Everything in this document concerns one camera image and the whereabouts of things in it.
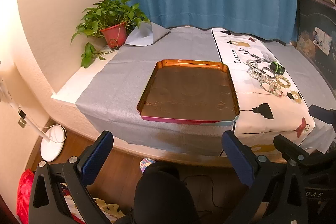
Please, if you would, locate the orange metal tray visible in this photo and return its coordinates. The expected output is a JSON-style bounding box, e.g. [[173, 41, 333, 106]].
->
[[137, 59, 240, 126]]

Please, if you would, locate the green black watch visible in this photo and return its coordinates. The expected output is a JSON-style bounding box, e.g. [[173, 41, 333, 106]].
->
[[269, 61, 285, 75]]

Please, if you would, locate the clear crystal bead chain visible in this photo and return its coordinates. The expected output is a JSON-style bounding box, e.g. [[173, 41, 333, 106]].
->
[[247, 66, 271, 83]]

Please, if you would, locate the green potted plant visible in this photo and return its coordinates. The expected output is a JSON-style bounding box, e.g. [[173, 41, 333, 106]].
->
[[71, 0, 150, 68]]

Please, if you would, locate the white fan base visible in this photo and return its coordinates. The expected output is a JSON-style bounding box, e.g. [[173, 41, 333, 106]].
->
[[40, 124, 67, 162]]

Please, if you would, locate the red floral fabric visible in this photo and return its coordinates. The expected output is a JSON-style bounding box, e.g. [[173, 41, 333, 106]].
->
[[16, 168, 34, 224]]

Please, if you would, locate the wooden bead bracelet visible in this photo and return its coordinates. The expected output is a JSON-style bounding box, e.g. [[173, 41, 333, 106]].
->
[[274, 74, 292, 89]]

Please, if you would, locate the grey table cloth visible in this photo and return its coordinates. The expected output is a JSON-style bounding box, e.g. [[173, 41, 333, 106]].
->
[[76, 27, 335, 156]]

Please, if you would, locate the green white bead bracelet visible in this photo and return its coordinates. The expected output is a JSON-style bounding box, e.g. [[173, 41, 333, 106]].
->
[[259, 81, 275, 93]]

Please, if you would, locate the pearl bead necklace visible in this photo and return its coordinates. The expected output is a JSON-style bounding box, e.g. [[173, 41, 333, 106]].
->
[[245, 58, 261, 70]]

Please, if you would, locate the white printed table runner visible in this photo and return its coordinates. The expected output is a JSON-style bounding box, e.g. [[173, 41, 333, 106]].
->
[[211, 28, 315, 154]]

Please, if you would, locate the red flower pot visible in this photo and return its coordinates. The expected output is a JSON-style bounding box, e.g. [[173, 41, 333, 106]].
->
[[100, 22, 127, 50]]

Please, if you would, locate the white fan pole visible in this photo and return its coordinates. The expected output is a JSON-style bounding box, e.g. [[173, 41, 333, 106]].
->
[[1, 77, 51, 143]]

